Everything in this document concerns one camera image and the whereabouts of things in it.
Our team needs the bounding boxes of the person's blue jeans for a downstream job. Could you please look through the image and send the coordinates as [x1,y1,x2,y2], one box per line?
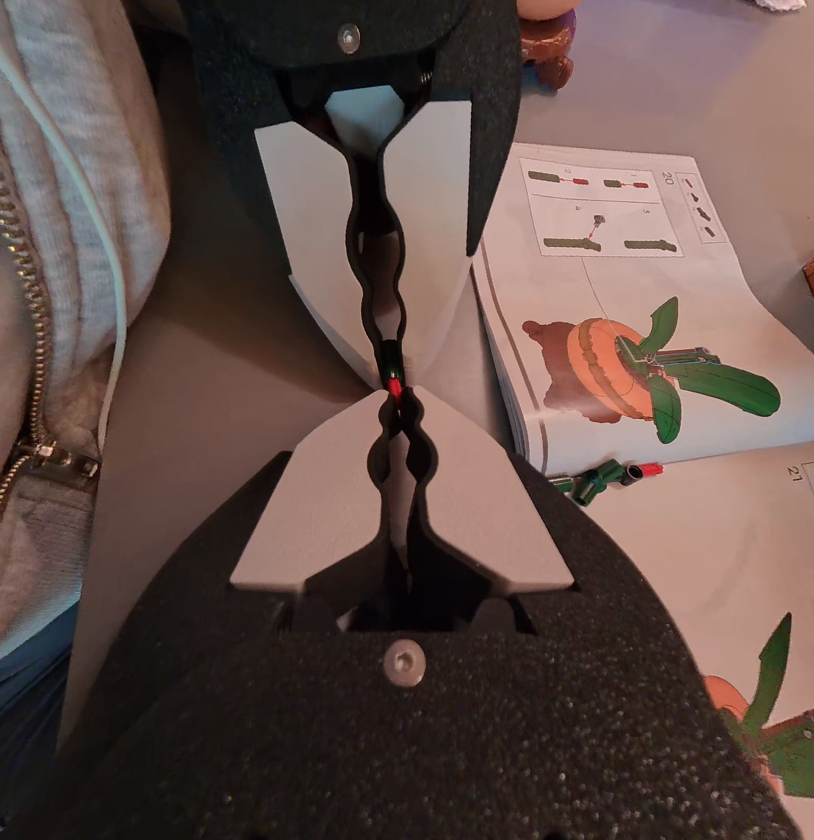
[0,600,80,818]

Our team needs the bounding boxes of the open building instruction booklet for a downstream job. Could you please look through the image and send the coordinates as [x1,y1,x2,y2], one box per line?
[471,140,814,821]

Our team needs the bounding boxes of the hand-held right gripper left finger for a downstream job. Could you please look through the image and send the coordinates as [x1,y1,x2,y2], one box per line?
[228,388,408,595]

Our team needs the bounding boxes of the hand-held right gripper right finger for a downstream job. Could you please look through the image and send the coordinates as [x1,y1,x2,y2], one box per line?
[399,386,576,595]

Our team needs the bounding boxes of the person's beige zip hoodie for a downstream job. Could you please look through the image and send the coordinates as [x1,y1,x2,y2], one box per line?
[0,0,172,665]

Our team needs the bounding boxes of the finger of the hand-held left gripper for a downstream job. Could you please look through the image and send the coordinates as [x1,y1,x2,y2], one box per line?
[375,98,476,389]
[253,120,389,392]

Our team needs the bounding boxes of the white hoodie drawstring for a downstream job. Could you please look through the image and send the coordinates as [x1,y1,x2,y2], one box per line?
[0,26,128,454]

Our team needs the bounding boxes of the toy brick orchid pot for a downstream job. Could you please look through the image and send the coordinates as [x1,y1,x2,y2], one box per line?
[517,0,579,90]

